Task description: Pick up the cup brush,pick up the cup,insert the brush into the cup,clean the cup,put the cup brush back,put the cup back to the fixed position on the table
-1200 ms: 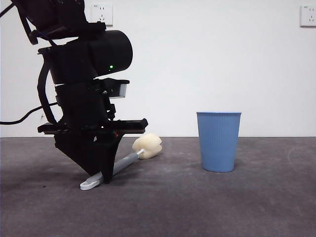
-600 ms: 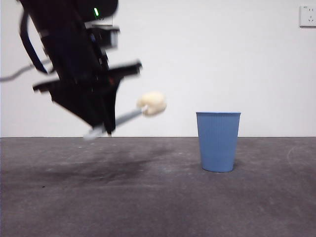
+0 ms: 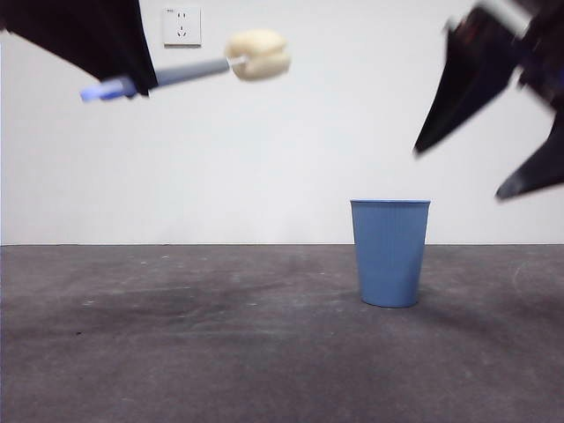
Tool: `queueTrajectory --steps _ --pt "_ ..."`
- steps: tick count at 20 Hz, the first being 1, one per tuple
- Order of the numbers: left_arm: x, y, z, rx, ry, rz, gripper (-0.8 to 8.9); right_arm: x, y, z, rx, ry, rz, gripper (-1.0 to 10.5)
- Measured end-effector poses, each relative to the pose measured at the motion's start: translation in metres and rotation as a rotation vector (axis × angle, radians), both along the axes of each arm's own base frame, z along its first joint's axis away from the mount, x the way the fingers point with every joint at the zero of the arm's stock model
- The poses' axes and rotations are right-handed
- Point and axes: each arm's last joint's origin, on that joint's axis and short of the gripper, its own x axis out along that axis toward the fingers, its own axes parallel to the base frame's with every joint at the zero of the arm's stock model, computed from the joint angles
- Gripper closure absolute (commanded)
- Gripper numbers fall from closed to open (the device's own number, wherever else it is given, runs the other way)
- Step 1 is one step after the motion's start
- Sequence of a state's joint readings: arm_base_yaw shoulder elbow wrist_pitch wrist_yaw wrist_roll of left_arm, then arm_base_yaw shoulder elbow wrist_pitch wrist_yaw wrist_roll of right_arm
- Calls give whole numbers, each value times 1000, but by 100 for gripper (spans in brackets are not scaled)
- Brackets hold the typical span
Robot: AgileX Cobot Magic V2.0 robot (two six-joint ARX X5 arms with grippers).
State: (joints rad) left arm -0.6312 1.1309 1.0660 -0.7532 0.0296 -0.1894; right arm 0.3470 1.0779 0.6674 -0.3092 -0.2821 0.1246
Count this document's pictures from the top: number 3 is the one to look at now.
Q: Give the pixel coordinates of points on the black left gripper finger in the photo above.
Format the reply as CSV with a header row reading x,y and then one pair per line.
x,y
88,39

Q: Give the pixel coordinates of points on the blue ribbed plastic cup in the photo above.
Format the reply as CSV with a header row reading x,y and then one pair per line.
x,y
390,255

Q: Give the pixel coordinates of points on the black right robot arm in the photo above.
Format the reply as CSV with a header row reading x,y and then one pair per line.
x,y
548,53

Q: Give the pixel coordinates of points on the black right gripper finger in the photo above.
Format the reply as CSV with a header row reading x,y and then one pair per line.
x,y
542,169
471,75

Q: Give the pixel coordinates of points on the pale grey right wrist camera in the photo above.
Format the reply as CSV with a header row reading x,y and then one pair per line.
x,y
506,13

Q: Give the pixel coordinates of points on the white wall power socket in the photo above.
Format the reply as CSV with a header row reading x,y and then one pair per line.
x,y
182,26

